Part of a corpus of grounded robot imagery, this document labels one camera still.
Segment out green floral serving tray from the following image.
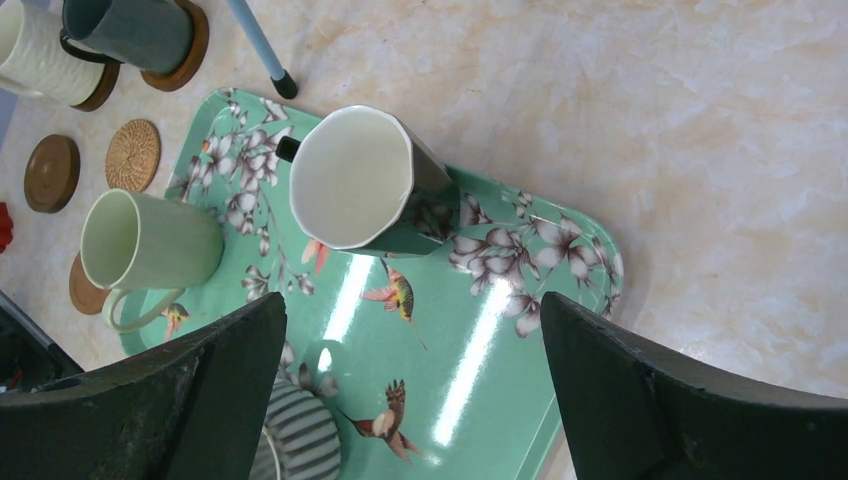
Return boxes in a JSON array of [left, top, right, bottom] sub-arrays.
[[117, 87, 625, 480]]

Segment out dark grey mug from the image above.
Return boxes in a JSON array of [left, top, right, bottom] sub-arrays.
[[59, 0, 194, 74]]

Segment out cream mug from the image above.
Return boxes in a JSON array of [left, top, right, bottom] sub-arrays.
[[1, 0, 104, 106]]

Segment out light woven rattan coaster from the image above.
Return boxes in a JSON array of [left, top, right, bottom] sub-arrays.
[[104, 119, 161, 192], [68, 253, 110, 315]]

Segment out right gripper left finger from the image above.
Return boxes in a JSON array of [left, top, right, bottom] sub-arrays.
[[1, 292, 287, 479]]

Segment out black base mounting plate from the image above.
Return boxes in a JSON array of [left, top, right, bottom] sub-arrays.
[[1, 292, 84, 393]]

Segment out red owl sticker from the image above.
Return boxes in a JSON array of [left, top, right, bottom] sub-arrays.
[[0, 202, 14, 253]]

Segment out black white-lined mug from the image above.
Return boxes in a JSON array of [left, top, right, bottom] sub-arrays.
[[275, 105, 461, 257]]

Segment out grey striped mug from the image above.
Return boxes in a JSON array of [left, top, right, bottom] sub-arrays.
[[249, 380, 341, 479]]

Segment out light green mug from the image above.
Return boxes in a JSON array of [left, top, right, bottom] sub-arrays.
[[80, 188, 225, 333]]

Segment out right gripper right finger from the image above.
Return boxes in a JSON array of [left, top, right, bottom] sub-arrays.
[[540, 292, 847, 479]]

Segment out blue tripod stand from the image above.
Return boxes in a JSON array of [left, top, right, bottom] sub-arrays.
[[226, 0, 299, 100]]

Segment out dark brown wooden coaster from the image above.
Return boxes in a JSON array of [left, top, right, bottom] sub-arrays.
[[140, 0, 210, 92]]

